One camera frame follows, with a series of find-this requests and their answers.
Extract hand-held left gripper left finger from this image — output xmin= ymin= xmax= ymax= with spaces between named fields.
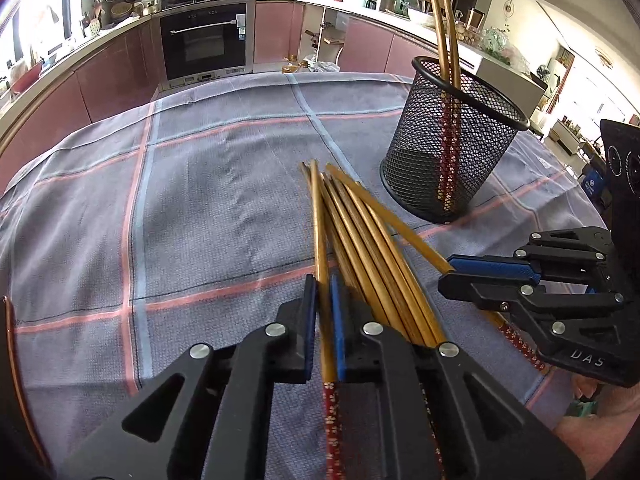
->
xmin=57 ymin=274 xmax=321 ymax=480

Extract red-patterned wooden chopstick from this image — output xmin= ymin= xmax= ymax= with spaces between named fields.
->
xmin=325 ymin=162 xmax=550 ymax=372
xmin=309 ymin=160 xmax=348 ymax=480
xmin=437 ymin=0 xmax=463 ymax=213
xmin=421 ymin=0 xmax=453 ymax=211

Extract pink cabinet door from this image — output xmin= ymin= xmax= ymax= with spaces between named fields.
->
xmin=255 ymin=1 xmax=306 ymax=65

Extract grey plaid tablecloth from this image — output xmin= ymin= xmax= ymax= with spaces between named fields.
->
xmin=0 ymin=71 xmax=608 ymax=480

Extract bunch of wooden chopsticks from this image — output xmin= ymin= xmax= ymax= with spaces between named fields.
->
xmin=300 ymin=162 xmax=448 ymax=348

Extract black built-in oven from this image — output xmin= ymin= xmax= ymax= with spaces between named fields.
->
xmin=159 ymin=2 xmax=256 ymax=81

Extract pink lower kitchen cabinets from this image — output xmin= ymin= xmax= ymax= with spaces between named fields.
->
xmin=0 ymin=15 xmax=162 ymax=183

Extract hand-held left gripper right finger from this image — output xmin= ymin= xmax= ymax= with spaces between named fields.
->
xmin=330 ymin=272 xmax=586 ymax=480

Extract pink garment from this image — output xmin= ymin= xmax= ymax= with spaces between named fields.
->
xmin=552 ymin=385 xmax=640 ymax=480

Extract person's right hand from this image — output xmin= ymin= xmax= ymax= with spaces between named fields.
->
xmin=570 ymin=374 xmax=602 ymax=406

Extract white sideboard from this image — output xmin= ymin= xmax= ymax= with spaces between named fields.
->
xmin=457 ymin=40 xmax=547 ymax=121

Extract black mesh utensil holder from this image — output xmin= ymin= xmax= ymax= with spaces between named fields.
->
xmin=380 ymin=56 xmax=530 ymax=224

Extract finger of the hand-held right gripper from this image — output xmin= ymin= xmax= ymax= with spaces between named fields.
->
xmin=438 ymin=272 xmax=626 ymax=356
xmin=446 ymin=226 xmax=613 ymax=286

